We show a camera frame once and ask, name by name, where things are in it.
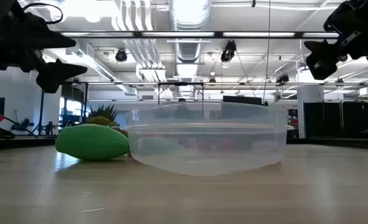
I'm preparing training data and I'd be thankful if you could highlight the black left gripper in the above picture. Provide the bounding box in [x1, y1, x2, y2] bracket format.
[0, 0, 88, 94]

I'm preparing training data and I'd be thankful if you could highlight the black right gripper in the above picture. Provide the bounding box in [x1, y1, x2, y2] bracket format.
[304, 0, 368, 81]

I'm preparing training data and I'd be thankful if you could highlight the clear plastic tupperware container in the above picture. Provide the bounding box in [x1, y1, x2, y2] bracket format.
[121, 101, 295, 177]

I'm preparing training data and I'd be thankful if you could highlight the black ceiling spotlight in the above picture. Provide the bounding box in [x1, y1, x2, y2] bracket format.
[220, 39, 237, 63]
[114, 48, 128, 63]
[275, 73, 290, 85]

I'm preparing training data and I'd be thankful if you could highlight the black stand equipment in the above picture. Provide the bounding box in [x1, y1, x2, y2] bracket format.
[36, 121, 59, 138]

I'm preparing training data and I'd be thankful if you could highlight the black tripod equipment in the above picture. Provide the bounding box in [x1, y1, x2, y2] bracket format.
[10, 109, 35, 132]

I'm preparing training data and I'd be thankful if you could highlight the toy pineapple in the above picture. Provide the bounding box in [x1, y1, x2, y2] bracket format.
[86, 105, 121, 128]

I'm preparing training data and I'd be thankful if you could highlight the black monitor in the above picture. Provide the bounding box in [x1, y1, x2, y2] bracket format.
[223, 95, 263, 106]

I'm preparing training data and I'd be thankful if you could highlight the green corn husk toy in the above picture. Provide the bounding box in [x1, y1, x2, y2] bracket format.
[55, 123, 131, 162]

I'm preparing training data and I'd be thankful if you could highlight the brown toy kiwi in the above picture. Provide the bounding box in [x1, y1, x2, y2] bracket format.
[112, 126, 129, 138]

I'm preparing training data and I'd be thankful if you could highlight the person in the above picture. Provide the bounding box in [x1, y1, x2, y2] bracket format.
[173, 97, 193, 121]

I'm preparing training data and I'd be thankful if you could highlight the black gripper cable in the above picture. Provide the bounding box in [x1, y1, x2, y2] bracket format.
[22, 2, 63, 25]

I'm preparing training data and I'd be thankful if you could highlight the black partition wall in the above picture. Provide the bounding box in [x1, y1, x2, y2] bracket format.
[303, 96, 368, 139]

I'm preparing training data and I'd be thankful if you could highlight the silver ceiling air duct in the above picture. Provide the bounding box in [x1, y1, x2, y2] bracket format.
[170, 0, 212, 78]

